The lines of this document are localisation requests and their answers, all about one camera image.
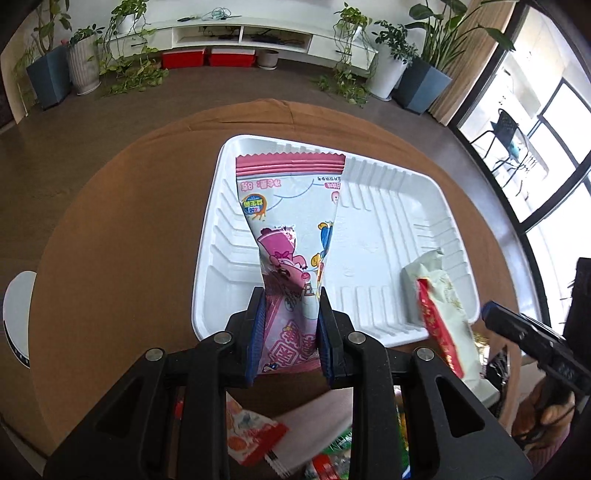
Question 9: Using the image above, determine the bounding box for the red white peach candy packet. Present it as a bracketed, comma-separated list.
[225, 394, 288, 467]

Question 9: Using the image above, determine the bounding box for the green white snack packet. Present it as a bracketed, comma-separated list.
[322, 426, 353, 462]

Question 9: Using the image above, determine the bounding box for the white red snack packet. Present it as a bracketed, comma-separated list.
[401, 249, 500, 407]

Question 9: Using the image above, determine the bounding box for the pink cartoon snack packet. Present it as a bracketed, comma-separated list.
[235, 152, 346, 374]

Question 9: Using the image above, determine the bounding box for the black snack packet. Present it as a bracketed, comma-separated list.
[485, 346, 509, 393]

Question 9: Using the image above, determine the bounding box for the translucent white orange snack packet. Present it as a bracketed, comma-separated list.
[266, 388, 353, 479]

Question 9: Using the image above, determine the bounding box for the person right hand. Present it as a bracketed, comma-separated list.
[511, 377, 575, 452]

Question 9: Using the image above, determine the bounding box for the brown round table cloth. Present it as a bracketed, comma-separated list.
[29, 99, 517, 442]

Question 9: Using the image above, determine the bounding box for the white plastic tray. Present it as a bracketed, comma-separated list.
[191, 135, 480, 347]

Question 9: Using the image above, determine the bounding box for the white round stool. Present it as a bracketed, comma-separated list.
[2, 271, 36, 369]

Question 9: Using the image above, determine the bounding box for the black balcony chair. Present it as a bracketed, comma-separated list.
[469, 107, 549, 191]

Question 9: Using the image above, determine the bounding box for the tall plant blue pot right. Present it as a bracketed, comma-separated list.
[396, 1, 514, 115]

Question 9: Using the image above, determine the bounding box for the tall plant blue pot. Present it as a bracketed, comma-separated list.
[13, 0, 73, 111]
[396, 1, 514, 115]

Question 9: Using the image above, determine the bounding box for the beige curtain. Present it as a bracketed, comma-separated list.
[429, 1, 516, 126]

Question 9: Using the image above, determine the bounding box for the plant in white tall pot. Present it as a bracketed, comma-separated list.
[366, 20, 418, 102]

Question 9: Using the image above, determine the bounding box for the trailing plant on cabinet right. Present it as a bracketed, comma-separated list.
[315, 2, 373, 107]

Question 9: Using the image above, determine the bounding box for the trailing plant on cabinet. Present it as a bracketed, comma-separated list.
[97, 0, 168, 96]
[315, 2, 373, 107]

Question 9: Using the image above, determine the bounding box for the trailing plant on cabinet left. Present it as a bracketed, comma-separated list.
[97, 0, 168, 96]

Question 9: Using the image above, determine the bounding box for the red storage box left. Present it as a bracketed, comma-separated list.
[161, 48, 206, 70]

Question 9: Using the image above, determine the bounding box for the red storage box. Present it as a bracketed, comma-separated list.
[208, 47, 256, 68]
[161, 48, 206, 70]

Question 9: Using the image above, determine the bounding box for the tall plant blue pot left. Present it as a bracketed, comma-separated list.
[13, 0, 73, 111]

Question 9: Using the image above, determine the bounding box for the red storage box right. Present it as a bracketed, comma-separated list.
[208, 47, 256, 68]

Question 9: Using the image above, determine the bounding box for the small white pot under cabinet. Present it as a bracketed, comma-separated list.
[256, 49, 280, 71]

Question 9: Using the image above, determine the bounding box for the white tv cabinet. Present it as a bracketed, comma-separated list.
[108, 15, 380, 73]

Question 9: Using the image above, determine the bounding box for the plant in ribbed white pot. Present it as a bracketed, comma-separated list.
[67, 24, 103, 96]

